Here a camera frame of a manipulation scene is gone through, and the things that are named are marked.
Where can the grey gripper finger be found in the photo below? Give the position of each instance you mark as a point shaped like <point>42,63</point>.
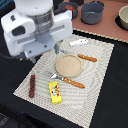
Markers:
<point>33,59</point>
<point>56,48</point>

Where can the grey cooking pot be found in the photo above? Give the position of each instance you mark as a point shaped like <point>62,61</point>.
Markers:
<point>91,12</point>

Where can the beige bowl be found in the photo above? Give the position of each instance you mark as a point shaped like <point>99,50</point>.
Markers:
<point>123,14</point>

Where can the wooden handled knife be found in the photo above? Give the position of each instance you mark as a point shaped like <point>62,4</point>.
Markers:
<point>80,56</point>

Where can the round beige plate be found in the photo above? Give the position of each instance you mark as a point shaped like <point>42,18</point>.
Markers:
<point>69,65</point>

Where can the woven white placemat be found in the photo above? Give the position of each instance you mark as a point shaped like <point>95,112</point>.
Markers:
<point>77,105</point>

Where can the brown sausage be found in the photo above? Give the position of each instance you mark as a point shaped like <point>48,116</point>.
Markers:
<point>32,86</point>

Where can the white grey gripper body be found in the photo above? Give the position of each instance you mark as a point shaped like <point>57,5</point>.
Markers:
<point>29,36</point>

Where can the pink wooden board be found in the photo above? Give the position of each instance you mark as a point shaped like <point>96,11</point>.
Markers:
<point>107,27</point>

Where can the wooden handled fork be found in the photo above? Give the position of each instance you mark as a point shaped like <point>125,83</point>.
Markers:
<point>54,76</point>

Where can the yellow butter box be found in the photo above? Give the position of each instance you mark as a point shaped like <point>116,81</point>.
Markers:
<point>55,92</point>

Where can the grey saucepan with handle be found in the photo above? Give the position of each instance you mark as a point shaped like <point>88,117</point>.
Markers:
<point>74,5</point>

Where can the white tube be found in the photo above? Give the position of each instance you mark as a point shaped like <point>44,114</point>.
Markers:
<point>79,42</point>

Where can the red tomato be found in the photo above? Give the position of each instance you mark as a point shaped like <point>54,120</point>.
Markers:
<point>69,7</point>

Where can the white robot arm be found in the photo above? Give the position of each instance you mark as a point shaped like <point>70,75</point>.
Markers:
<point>34,8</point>

